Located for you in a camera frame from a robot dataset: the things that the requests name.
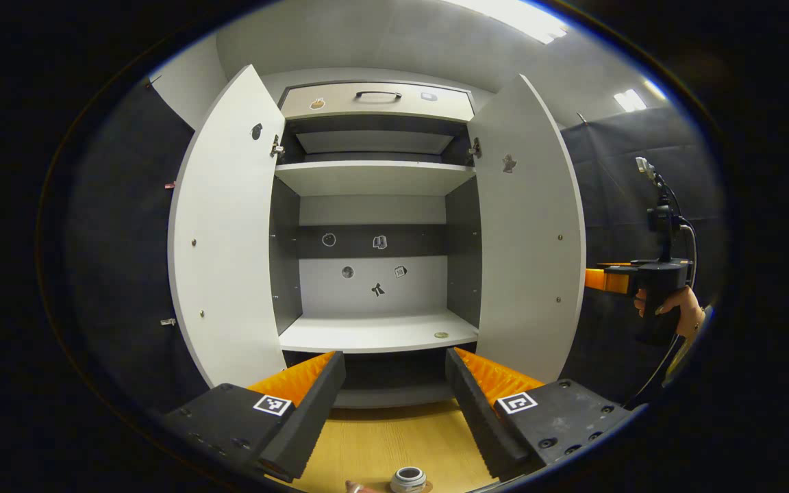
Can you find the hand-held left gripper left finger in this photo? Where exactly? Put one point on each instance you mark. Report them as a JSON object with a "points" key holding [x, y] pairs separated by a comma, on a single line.
{"points": [[312, 407]]}

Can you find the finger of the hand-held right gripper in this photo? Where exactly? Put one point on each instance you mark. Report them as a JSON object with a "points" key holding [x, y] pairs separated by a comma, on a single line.
{"points": [[617, 279]]}

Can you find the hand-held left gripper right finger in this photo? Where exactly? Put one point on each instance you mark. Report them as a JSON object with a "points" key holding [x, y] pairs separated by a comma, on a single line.
{"points": [[477, 418]]}

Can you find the white bottle with green label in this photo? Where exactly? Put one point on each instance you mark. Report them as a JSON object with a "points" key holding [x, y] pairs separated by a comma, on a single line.
{"points": [[408, 478]]}

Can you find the metal door hinge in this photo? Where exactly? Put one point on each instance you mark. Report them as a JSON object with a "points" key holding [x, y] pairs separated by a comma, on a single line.
{"points": [[276, 146], [475, 147]]}

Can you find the white and grey cabinet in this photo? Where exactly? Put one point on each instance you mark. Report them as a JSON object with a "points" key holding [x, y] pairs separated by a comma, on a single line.
{"points": [[374, 212]]}

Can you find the white cabinet shelf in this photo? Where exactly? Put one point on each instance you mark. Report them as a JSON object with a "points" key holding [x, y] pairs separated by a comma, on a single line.
{"points": [[374, 178]]}

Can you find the white cabinet drawer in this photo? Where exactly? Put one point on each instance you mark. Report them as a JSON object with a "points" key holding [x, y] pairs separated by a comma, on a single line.
{"points": [[377, 108]]}

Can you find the black backdrop cloth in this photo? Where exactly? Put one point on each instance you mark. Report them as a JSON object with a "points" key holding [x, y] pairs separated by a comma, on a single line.
{"points": [[614, 192], [124, 260]]}

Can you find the small ceiling light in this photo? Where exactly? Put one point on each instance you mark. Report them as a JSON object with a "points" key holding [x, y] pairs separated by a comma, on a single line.
{"points": [[629, 100]]}

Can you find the long ceiling light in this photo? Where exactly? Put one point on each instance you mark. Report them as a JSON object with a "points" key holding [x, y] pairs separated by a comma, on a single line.
{"points": [[518, 17]]}

